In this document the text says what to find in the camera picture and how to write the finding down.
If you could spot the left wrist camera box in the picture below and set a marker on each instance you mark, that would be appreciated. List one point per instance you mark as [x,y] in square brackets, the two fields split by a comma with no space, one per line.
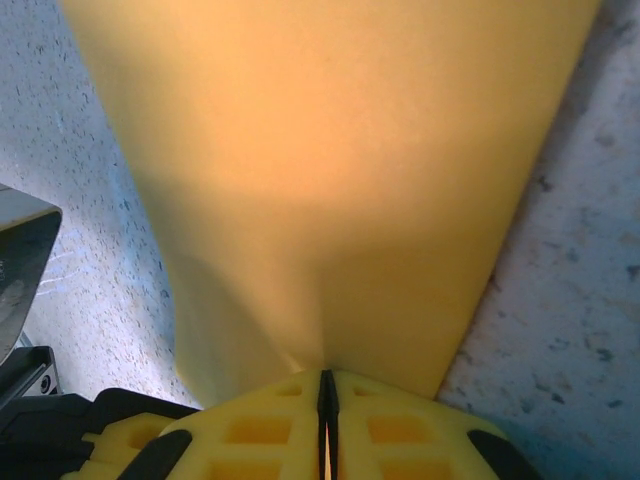
[20,260]

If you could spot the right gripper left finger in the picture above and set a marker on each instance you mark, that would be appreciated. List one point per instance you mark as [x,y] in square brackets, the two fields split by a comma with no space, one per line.
[260,430]

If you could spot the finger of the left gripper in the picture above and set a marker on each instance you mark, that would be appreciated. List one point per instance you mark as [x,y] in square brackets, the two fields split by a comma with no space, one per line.
[115,445]

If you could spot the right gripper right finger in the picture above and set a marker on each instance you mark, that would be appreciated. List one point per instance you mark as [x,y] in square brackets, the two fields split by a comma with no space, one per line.
[400,430]

